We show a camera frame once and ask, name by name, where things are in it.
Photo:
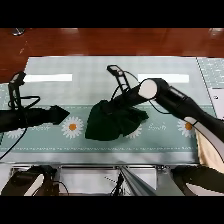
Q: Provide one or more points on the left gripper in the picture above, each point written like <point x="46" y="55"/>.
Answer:
<point x="55" y="115"/>

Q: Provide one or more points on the dark green garment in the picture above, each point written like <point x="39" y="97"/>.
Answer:
<point x="106" y="125"/>

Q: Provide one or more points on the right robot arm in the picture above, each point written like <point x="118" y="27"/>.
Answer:
<point x="186" y="106"/>

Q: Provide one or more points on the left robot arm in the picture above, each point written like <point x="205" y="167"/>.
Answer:
<point x="16" y="119"/>

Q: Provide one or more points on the beige garment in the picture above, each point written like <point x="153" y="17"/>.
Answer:
<point x="208" y="153"/>

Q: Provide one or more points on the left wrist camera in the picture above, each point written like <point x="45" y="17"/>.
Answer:
<point x="16" y="79"/>

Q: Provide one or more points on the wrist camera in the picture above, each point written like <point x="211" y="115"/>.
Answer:
<point x="16" y="79"/>
<point x="116" y="70"/>

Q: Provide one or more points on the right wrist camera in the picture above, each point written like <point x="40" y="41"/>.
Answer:
<point x="116" y="70"/>

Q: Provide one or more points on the silver frame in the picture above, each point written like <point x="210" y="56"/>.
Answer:
<point x="143" y="186"/>

